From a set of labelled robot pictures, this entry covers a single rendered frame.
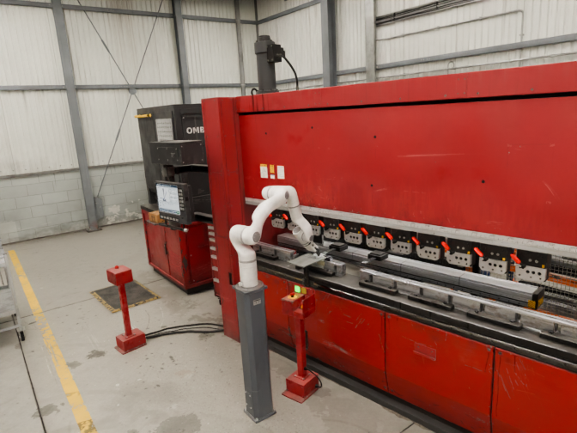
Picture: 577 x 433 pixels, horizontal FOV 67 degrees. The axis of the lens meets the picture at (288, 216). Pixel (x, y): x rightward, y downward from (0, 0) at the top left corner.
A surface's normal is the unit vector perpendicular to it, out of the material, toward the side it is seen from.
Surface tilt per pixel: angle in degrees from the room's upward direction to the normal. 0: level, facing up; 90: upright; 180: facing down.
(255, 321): 90
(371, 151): 90
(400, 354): 90
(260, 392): 90
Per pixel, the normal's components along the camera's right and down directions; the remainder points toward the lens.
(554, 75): -0.70, 0.20
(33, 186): 0.59, 0.15
